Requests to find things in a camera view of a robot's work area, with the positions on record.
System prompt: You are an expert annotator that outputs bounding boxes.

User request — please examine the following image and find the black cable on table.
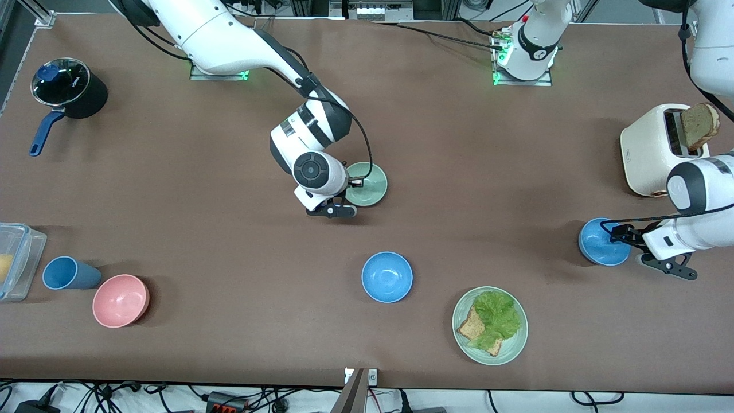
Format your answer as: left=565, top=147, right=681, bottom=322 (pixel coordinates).
left=373, top=20, right=505, bottom=51

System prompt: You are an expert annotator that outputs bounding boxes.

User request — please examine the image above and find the pink bowl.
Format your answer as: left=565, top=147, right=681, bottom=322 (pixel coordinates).
left=92, top=274, right=151, bottom=329

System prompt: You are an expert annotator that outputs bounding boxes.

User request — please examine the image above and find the blue bowl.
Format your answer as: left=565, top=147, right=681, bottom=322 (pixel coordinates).
left=578, top=217, right=631, bottom=267
left=361, top=251, right=413, bottom=303

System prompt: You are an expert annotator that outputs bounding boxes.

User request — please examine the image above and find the glass lid blue knob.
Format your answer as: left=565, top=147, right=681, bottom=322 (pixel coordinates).
left=31, top=57, right=91, bottom=107

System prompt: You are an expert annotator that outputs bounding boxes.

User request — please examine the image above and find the grey metal pole clamp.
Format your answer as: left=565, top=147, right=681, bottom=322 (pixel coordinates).
left=333, top=368, right=378, bottom=413

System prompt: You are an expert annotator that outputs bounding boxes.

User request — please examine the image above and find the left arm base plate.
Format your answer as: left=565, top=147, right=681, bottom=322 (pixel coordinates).
left=492, top=29, right=554, bottom=87

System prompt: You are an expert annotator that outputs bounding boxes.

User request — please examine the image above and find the brown bread slice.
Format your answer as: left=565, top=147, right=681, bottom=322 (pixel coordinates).
left=457, top=307, right=504, bottom=357

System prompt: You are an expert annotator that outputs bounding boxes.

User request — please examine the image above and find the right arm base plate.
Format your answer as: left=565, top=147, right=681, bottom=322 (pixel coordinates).
left=189, top=57, right=251, bottom=81

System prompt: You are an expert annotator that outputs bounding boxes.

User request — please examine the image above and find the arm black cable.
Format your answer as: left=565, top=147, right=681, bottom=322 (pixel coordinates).
left=599, top=0, right=734, bottom=230
left=115, top=0, right=374, bottom=187

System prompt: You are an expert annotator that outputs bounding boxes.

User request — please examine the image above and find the white power strip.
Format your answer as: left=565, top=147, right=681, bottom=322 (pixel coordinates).
left=347, top=0, right=413, bottom=21

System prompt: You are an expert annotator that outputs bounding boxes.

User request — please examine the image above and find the black looped floor cable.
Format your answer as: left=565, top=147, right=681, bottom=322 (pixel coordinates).
left=571, top=391, right=626, bottom=407

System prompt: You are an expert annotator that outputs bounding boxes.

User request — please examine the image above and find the light green bowl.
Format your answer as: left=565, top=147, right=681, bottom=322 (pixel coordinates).
left=344, top=162, right=388, bottom=207

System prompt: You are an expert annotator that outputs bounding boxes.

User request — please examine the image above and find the black pot blue handle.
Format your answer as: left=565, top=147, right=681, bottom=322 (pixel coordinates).
left=29, top=57, right=108, bottom=157

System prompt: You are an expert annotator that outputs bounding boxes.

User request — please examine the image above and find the cream white toaster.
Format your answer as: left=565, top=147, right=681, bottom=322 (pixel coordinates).
left=620, top=103, right=712, bottom=198

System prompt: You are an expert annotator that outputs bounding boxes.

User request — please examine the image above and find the clear plastic container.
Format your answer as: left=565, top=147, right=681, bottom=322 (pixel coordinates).
left=0, top=223, right=48, bottom=302

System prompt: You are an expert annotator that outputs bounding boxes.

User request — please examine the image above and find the blue cup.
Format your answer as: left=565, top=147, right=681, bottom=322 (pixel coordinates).
left=42, top=256, right=103, bottom=291

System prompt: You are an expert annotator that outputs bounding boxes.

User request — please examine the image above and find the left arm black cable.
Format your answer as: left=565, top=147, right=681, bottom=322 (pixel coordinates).
left=599, top=0, right=734, bottom=230

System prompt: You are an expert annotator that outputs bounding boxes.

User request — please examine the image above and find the black power adapter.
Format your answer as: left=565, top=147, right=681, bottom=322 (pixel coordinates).
left=14, top=400, right=61, bottom=413

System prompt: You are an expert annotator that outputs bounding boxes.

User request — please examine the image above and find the metal corner bracket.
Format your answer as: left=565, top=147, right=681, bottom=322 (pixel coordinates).
left=17, top=0, right=57, bottom=28

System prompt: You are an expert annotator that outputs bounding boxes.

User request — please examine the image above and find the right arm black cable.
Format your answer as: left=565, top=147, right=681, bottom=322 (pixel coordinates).
left=115, top=0, right=374, bottom=187

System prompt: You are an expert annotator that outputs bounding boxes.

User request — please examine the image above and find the green lettuce leaf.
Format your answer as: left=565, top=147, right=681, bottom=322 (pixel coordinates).
left=469, top=291, right=522, bottom=350

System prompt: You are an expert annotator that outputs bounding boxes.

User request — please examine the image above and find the black red power strip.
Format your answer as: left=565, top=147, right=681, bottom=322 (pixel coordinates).
left=205, top=391, right=250, bottom=413

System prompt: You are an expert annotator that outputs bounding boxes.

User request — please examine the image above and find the light green plate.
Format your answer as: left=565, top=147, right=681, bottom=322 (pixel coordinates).
left=452, top=286, right=529, bottom=366

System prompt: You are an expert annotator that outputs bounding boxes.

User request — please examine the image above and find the dark toast slice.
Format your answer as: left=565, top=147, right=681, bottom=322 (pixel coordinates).
left=680, top=102, right=721, bottom=153

